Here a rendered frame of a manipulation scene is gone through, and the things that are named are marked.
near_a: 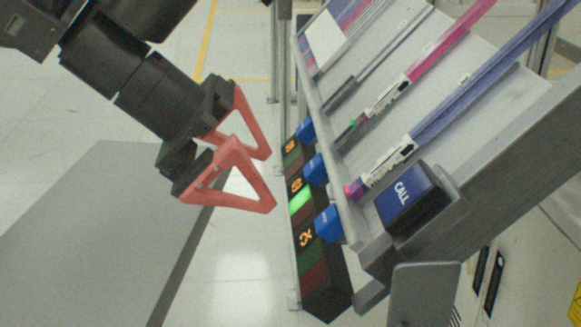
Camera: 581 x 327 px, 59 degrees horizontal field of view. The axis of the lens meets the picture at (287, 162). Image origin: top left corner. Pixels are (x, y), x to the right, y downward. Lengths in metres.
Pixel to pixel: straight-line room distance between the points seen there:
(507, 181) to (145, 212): 0.48
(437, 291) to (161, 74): 0.27
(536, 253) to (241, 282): 0.89
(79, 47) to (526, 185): 0.35
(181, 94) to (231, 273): 1.14
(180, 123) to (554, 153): 0.29
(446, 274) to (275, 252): 1.23
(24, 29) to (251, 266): 1.23
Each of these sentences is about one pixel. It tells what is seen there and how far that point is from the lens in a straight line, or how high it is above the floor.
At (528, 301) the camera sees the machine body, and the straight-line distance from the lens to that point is 0.87.
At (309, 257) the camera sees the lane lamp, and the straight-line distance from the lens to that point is 0.54.
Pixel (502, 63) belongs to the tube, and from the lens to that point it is 0.48.
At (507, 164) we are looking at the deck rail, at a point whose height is 0.81.
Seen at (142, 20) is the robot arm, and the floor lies 0.91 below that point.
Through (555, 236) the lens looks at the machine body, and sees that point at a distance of 0.79.
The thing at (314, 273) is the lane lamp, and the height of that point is 0.66.
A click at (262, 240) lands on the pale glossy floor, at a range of 1.64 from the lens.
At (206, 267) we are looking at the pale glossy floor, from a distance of 1.56.
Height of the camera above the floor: 0.99
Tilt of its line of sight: 29 degrees down
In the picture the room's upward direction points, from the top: straight up
